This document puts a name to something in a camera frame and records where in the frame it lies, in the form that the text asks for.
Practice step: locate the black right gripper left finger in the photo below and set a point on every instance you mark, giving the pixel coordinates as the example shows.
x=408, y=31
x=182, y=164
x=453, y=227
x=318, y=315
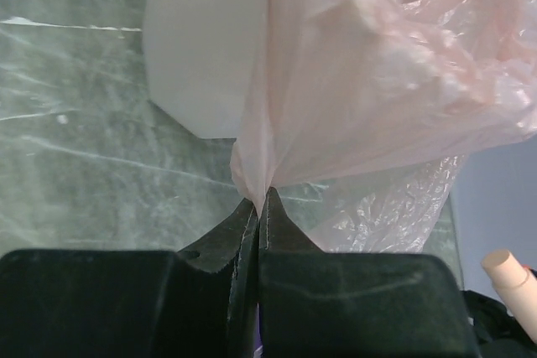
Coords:
x=196, y=302

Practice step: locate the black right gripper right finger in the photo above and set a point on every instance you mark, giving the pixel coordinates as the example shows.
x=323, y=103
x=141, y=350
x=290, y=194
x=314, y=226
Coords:
x=333, y=304

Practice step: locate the pink plastic trash bag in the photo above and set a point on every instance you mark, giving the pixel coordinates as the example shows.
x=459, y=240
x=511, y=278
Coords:
x=381, y=101

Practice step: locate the white plastic trash bin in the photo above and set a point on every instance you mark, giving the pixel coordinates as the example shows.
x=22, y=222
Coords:
x=199, y=57

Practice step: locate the beige microphone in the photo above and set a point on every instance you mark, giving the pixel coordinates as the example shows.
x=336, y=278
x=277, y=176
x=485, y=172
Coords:
x=515, y=284

